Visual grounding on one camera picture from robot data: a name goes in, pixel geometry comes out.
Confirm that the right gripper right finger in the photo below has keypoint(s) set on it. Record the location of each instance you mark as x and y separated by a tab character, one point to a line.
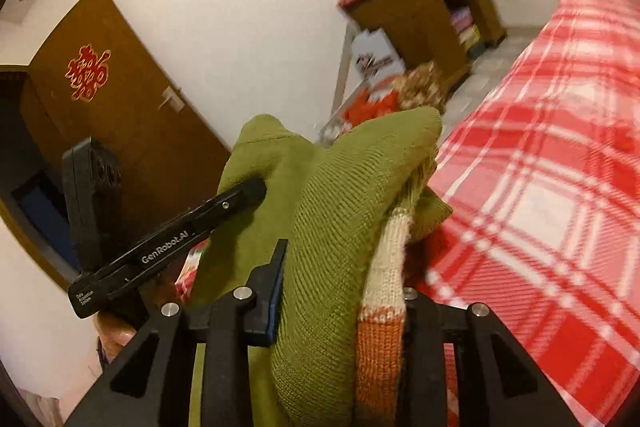
498	382

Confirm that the white printed carton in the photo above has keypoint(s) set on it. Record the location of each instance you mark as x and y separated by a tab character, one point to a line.
375	58

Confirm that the person's left hand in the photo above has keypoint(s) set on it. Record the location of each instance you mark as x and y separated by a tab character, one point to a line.
114	335

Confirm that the green orange striped knit sweater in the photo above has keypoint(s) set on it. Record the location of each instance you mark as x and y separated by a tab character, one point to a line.
348	212

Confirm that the brown wooden door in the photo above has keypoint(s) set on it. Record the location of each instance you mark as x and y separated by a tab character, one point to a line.
171	160

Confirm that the red plaid bed sheet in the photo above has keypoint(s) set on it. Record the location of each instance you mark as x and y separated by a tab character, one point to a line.
542	181

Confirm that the dark wooden desk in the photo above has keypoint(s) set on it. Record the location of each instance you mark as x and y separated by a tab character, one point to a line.
422	31

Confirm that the black phone on mount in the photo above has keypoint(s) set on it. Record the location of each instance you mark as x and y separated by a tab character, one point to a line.
92	183

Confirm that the stacked boxes under desk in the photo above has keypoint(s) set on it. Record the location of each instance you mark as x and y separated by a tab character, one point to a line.
466	29

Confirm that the red plastic bag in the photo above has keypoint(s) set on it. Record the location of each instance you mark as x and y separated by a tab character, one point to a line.
371	105

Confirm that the red double happiness decal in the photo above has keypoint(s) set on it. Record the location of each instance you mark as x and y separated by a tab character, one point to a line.
88	72

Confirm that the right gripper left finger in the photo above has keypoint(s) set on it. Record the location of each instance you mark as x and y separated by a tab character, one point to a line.
191	366

